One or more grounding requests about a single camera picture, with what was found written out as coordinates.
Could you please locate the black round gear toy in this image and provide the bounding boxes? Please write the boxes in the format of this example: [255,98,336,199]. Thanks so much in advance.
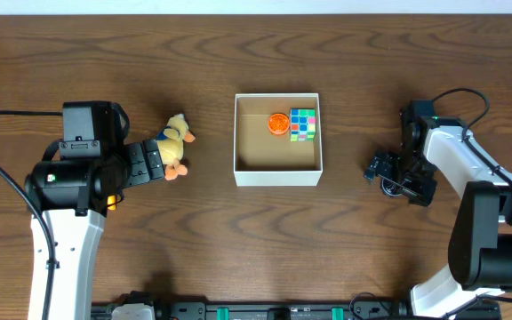
[380,178,403,197]

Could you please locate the white cardboard box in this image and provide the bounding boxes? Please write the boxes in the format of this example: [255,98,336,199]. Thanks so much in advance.
[233,93,324,187]

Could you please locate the colourful puzzle cube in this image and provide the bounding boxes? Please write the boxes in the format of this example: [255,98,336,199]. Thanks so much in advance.
[290,108,317,142]

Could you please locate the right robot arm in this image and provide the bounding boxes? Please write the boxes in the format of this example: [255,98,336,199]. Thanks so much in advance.
[364,100,512,319]

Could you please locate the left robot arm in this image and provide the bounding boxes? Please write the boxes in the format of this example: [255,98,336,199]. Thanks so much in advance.
[25,101,164,319]

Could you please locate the yellow plush duck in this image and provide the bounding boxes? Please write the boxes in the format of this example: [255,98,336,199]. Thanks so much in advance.
[156,114,196,180]

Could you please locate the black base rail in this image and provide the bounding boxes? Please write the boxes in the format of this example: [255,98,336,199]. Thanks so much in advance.
[90,291,502,320]

